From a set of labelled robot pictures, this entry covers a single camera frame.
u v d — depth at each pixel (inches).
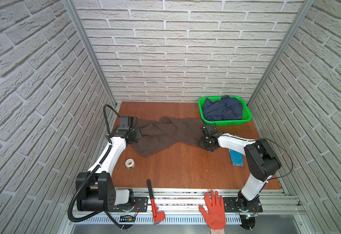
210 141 27.8
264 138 30.7
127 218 28.4
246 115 41.5
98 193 15.9
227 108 42.5
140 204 28.8
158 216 27.4
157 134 38.6
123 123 25.3
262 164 19.0
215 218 27.4
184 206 29.3
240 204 26.3
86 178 15.6
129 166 33.6
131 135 28.6
